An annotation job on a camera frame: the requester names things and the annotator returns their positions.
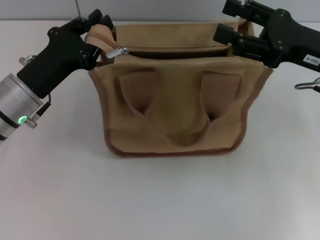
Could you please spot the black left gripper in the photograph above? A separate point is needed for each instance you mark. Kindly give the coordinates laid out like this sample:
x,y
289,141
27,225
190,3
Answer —
x,y
60,55

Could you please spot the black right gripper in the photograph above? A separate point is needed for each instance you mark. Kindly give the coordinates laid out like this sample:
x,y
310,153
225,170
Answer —
x,y
300,42

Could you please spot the silver metal zipper pull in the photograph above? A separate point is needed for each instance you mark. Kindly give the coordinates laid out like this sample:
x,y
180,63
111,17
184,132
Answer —
x,y
115,53

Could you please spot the khaki canvas food bag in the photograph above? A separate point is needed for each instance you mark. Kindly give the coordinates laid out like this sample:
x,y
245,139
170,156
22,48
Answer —
x,y
175,112

